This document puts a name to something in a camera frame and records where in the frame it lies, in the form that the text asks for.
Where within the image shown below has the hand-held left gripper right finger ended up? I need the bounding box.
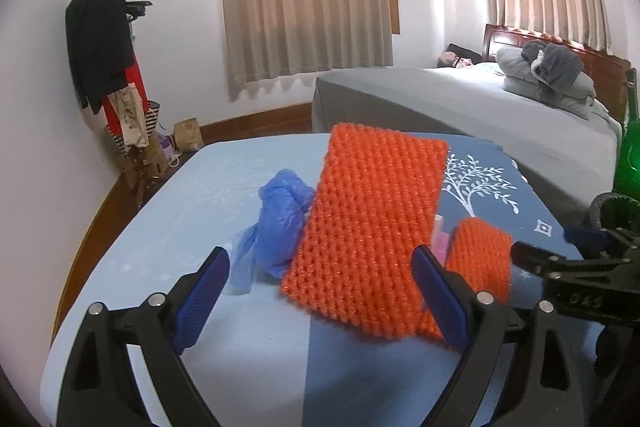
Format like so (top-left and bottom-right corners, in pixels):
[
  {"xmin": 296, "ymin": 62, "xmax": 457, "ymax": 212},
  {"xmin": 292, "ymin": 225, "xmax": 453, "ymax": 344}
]
[{"xmin": 411, "ymin": 244, "xmax": 588, "ymax": 427}]

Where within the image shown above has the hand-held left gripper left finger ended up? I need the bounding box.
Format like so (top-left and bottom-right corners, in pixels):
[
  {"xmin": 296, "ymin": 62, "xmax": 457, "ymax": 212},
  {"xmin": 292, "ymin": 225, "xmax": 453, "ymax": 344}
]
[{"xmin": 57, "ymin": 246, "xmax": 231, "ymax": 427}]

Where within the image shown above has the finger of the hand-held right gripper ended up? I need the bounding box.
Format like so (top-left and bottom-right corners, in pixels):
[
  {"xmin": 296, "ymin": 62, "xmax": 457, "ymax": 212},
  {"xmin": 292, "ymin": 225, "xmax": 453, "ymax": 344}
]
[
  {"xmin": 564, "ymin": 227, "xmax": 640, "ymax": 254},
  {"xmin": 511, "ymin": 241, "xmax": 632, "ymax": 282}
]

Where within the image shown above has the black lined trash bin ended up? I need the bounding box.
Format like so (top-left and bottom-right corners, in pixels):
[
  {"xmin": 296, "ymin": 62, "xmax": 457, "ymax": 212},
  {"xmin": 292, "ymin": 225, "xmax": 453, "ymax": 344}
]
[{"xmin": 589, "ymin": 193, "xmax": 640, "ymax": 233}]

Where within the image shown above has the small orange foam net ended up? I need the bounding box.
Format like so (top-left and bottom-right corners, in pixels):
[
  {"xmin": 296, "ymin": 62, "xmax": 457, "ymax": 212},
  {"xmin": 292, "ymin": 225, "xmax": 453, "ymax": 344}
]
[{"xmin": 417, "ymin": 217, "xmax": 513, "ymax": 340}]

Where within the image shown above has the green glass bottle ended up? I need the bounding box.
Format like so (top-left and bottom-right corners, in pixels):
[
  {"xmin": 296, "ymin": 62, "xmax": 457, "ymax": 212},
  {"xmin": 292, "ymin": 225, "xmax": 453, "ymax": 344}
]
[{"xmin": 612, "ymin": 68, "xmax": 640, "ymax": 198}]

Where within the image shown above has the large orange foam net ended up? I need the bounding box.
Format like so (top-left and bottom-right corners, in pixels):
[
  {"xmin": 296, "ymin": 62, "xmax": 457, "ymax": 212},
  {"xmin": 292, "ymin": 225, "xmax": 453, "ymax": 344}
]
[{"xmin": 280, "ymin": 123, "xmax": 451, "ymax": 340}]

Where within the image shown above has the blue plastic bag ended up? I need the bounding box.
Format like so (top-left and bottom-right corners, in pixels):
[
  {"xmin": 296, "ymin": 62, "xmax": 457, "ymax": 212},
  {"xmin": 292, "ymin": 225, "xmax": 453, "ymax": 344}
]
[{"xmin": 222, "ymin": 168, "xmax": 317, "ymax": 295}]

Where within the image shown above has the cardboard box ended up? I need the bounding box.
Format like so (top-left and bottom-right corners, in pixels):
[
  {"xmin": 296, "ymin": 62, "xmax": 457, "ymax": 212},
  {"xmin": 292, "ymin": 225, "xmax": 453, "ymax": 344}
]
[{"xmin": 114, "ymin": 139, "xmax": 170, "ymax": 188}]

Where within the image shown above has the purple white package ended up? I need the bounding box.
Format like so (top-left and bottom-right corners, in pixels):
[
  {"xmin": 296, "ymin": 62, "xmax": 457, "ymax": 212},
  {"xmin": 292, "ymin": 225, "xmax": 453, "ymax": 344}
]
[{"xmin": 157, "ymin": 132, "xmax": 183, "ymax": 168}]

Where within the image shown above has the wooden headboard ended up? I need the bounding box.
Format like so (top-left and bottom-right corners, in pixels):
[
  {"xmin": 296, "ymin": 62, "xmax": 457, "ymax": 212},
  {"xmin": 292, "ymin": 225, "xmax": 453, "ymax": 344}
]
[{"xmin": 482, "ymin": 23, "xmax": 633, "ymax": 122}]

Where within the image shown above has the brown paper bag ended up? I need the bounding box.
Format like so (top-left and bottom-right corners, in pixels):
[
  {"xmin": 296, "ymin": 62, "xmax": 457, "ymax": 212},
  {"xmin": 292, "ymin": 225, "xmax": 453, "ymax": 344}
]
[{"xmin": 172, "ymin": 118, "xmax": 205, "ymax": 152}]

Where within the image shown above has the dark grey towel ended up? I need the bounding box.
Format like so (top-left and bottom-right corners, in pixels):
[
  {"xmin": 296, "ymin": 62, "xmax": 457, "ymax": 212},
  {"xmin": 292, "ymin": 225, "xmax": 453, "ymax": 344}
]
[{"xmin": 520, "ymin": 41, "xmax": 583, "ymax": 98}]

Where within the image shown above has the folded grey duvet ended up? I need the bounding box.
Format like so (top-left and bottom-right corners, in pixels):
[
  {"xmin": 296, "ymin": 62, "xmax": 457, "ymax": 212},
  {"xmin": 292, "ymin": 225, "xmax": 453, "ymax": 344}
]
[{"xmin": 496, "ymin": 44, "xmax": 598, "ymax": 120}]

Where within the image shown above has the bed with grey sheet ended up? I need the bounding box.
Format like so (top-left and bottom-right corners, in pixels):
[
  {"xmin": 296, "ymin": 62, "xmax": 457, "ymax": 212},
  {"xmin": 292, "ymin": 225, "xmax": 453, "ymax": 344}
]
[{"xmin": 312, "ymin": 59, "xmax": 623, "ymax": 228}]

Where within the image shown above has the striped bag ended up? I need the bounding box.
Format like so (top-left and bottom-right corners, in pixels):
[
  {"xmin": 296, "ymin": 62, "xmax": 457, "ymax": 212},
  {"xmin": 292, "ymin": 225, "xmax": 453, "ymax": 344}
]
[{"xmin": 105, "ymin": 99, "xmax": 163, "ymax": 158}]

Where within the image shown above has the cream printed tote bag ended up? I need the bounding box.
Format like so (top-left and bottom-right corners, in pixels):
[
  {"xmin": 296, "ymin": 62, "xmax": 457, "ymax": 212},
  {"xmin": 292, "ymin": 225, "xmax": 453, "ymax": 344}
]
[{"xmin": 107, "ymin": 84, "xmax": 151, "ymax": 152}]

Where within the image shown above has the black bag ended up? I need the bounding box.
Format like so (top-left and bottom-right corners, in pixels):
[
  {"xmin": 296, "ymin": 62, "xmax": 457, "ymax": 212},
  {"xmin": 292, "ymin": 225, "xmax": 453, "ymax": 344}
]
[{"xmin": 437, "ymin": 43, "xmax": 483, "ymax": 70}]

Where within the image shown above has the red garment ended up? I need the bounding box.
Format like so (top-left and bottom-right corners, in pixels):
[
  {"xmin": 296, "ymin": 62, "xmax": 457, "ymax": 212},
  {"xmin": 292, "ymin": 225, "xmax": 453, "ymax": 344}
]
[{"xmin": 102, "ymin": 52, "xmax": 148, "ymax": 138}]

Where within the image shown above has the black coat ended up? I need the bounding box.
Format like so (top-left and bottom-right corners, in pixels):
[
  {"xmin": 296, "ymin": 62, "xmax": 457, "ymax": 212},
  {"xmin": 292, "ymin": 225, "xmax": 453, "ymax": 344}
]
[{"xmin": 65, "ymin": 0, "xmax": 133, "ymax": 115}]

